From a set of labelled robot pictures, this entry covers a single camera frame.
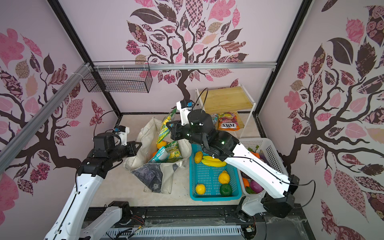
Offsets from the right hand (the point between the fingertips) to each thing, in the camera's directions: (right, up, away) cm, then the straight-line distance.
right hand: (168, 121), depth 58 cm
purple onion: (+43, -35, +20) cm, 59 cm away
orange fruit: (-14, -19, +30) cm, 38 cm away
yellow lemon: (+14, -36, +20) cm, 43 cm away
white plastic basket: (+33, -32, -2) cm, 46 cm away
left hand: (-16, -12, +16) cm, 26 cm away
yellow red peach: (-11, -14, +35) cm, 40 cm away
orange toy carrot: (+38, -33, +21) cm, 55 cm away
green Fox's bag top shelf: (-7, -18, +18) cm, 26 cm away
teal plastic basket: (+19, -33, +30) cm, 48 cm away
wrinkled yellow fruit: (+13, -21, +32) cm, 40 cm away
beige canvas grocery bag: (-10, -29, +18) cm, 35 cm away
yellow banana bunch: (+20, -24, +32) cm, 45 cm away
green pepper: (+27, -36, +20) cm, 49 cm away
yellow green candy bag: (-3, -16, +32) cm, 36 cm away
